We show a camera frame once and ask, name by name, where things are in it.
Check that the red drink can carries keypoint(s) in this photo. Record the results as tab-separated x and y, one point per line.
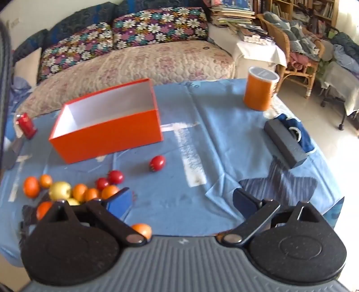
26	125

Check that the orange cardboard box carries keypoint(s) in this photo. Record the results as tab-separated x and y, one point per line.
112	137

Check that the dark blue cloth pouch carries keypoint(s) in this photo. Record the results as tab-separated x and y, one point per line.
305	140

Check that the office chair with clothes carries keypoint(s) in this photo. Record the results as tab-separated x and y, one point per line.
342	70

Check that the white pillow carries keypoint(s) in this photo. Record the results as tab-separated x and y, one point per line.
26	67

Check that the stack of books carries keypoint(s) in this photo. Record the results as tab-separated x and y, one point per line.
232	14

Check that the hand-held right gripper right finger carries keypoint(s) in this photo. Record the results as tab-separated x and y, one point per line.
243	202

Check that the large orange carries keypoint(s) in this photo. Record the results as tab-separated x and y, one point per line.
31	187

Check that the yellow apple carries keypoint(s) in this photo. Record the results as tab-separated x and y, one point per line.
72	202
60	191

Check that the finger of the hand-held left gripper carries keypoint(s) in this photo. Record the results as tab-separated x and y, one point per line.
27	214

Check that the red cherry tomato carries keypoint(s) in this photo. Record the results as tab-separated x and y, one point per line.
102	183
115	177
157	163

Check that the wooden bookshelf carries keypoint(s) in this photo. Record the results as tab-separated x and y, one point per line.
308	8

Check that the orange round canister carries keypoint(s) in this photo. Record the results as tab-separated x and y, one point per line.
260	88

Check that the white cloth covered table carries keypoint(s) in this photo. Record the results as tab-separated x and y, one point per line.
252	53

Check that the grey knife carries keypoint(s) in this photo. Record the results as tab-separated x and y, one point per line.
12	155

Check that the floral quilted sofa cover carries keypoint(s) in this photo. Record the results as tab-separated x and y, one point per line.
134	70

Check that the white wall switch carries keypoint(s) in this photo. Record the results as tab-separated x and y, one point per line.
15	23

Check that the floral patterned cushion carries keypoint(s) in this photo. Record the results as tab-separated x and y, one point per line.
160	25
75	50

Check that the white tape roll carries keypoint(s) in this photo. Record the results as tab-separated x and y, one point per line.
295	132

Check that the wicker chair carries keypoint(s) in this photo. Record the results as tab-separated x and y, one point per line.
283	50

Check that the light blue tablecloth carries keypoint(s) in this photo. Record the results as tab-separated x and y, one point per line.
213	134

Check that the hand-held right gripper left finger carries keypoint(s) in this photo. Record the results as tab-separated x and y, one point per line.
120	200

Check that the dark blue sofa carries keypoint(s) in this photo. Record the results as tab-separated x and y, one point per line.
81	21

